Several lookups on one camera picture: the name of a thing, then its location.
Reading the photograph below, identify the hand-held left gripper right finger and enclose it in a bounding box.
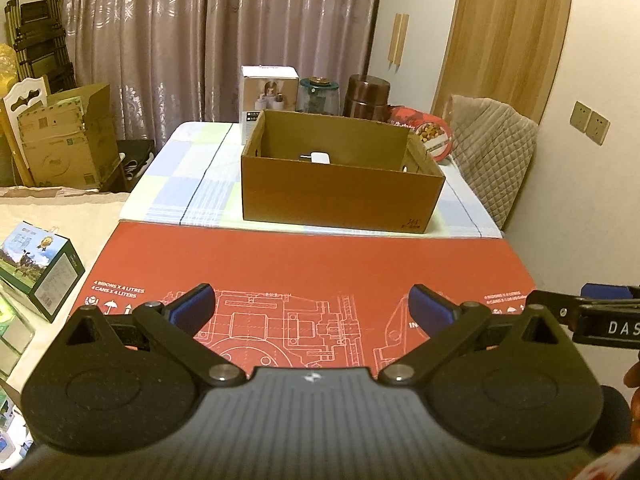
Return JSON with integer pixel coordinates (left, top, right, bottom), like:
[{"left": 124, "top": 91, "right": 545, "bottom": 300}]
[{"left": 379, "top": 283, "right": 566, "bottom": 387}]

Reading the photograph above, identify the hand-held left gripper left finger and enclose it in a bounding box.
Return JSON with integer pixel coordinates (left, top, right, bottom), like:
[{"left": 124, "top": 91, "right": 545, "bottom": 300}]
[{"left": 65, "top": 283, "right": 249, "bottom": 387}]

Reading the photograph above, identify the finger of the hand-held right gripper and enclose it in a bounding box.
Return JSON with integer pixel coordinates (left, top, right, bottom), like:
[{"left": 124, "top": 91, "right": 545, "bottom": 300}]
[
  {"left": 527, "top": 289, "right": 583, "bottom": 333},
  {"left": 580, "top": 283, "right": 640, "bottom": 302}
]

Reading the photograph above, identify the brown cardboard box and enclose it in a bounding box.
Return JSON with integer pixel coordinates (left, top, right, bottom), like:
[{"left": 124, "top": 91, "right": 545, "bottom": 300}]
[{"left": 241, "top": 109, "right": 447, "bottom": 235}]

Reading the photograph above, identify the person's right forearm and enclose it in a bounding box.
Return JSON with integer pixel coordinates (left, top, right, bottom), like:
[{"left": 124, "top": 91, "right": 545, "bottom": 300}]
[{"left": 575, "top": 442, "right": 640, "bottom": 480}]

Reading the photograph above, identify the person's right hand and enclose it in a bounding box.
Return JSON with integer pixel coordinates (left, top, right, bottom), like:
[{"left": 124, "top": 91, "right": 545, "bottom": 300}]
[{"left": 624, "top": 360, "right": 640, "bottom": 425}]

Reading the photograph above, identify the checkered bedsheet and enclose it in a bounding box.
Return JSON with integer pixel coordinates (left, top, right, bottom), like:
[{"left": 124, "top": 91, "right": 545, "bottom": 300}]
[{"left": 122, "top": 121, "right": 502, "bottom": 238}]

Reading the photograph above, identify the beige quilted blanket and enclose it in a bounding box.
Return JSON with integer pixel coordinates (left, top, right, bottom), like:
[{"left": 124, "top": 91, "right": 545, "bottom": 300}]
[{"left": 0, "top": 185, "right": 131, "bottom": 411}]

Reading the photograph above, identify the beige quilted chair cover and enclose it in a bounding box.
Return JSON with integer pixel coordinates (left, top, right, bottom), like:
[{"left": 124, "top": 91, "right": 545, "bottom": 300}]
[{"left": 447, "top": 94, "right": 540, "bottom": 231}]

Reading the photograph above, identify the red instant rice bowl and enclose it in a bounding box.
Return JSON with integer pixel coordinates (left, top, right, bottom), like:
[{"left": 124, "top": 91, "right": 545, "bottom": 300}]
[{"left": 387, "top": 105, "right": 453, "bottom": 162}]

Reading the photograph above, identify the green packet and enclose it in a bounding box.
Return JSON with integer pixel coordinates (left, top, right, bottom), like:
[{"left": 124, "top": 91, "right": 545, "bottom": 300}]
[{"left": 0, "top": 280, "right": 36, "bottom": 378}]

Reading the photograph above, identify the printed cardboard carton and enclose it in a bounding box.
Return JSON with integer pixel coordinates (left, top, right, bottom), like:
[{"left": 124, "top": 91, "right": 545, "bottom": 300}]
[{"left": 17, "top": 84, "right": 121, "bottom": 191}]

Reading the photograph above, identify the brown metal thermos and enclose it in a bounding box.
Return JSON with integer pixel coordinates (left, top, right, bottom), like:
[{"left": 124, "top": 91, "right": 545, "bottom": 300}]
[{"left": 342, "top": 74, "right": 391, "bottom": 122}]

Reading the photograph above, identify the white product box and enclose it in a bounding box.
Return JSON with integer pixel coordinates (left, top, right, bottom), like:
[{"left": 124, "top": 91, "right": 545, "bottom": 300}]
[{"left": 239, "top": 65, "right": 300, "bottom": 143}]

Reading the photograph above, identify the glass jar with green lid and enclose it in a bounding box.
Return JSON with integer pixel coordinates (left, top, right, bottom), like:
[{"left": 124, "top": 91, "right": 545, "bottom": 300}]
[{"left": 298, "top": 75, "right": 345, "bottom": 116}]

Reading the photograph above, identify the white cutout board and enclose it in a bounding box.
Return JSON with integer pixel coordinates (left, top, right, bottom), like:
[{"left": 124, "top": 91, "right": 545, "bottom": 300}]
[{"left": 0, "top": 76, "right": 51, "bottom": 186}]

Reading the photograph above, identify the wooden door panel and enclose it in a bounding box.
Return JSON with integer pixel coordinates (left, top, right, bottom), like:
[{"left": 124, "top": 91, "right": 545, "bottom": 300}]
[{"left": 432, "top": 0, "right": 576, "bottom": 126}]

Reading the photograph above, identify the mauve patterned curtain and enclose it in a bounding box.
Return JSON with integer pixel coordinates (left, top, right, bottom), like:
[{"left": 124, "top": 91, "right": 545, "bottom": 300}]
[
  {"left": 205, "top": 0, "right": 385, "bottom": 123},
  {"left": 60, "top": 0, "right": 211, "bottom": 146}
]

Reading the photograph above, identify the yellow plastic bag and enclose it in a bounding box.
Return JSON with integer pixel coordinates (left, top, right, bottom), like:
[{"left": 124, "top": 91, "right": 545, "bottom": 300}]
[{"left": 0, "top": 44, "right": 26, "bottom": 101}]

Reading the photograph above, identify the dark folding ladder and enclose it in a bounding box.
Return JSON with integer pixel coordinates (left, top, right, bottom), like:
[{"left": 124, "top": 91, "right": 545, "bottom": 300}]
[{"left": 4, "top": 0, "right": 78, "bottom": 93}]

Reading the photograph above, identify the beige wall socket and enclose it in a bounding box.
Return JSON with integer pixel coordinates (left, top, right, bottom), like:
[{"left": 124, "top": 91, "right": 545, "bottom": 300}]
[
  {"left": 586, "top": 111, "right": 611, "bottom": 146},
  {"left": 570, "top": 101, "right": 592, "bottom": 133}
]

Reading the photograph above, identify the wooden wall strip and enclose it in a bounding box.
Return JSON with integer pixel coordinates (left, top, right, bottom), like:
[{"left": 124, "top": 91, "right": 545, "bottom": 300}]
[
  {"left": 389, "top": 14, "right": 403, "bottom": 67},
  {"left": 397, "top": 14, "right": 410, "bottom": 68}
]

